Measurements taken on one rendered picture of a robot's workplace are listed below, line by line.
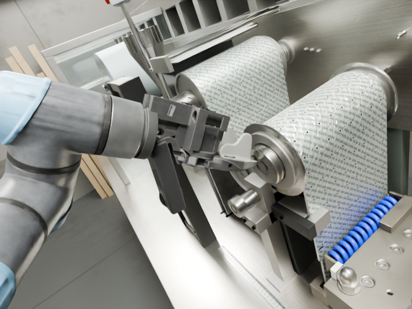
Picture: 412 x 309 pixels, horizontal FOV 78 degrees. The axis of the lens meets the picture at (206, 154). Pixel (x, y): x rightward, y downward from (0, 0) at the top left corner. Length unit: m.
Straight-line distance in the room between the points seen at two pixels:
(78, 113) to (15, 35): 3.35
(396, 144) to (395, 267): 0.30
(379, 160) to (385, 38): 0.24
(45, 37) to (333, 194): 3.43
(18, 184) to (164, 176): 0.16
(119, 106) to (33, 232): 0.15
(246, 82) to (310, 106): 0.20
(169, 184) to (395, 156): 0.58
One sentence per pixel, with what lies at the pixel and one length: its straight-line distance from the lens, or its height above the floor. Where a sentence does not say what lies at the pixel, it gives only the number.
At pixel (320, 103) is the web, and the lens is 0.49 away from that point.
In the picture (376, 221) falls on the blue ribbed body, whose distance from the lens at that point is 0.64.
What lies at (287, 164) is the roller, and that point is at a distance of 0.42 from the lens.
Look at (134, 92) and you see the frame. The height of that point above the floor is 1.41.
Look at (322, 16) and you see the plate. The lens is 0.71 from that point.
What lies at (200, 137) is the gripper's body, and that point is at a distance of 0.35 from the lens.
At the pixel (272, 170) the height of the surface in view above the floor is 1.25.
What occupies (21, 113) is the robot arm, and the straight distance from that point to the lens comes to 0.30.
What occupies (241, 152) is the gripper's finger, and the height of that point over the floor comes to 1.30.
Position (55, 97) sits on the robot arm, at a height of 1.49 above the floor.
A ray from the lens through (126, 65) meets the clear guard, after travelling 1.32.
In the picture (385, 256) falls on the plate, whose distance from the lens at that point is 0.59.
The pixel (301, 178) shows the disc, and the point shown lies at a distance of 0.43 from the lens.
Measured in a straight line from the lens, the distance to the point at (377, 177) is 0.65.
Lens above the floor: 1.51
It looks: 27 degrees down
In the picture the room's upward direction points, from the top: 22 degrees counter-clockwise
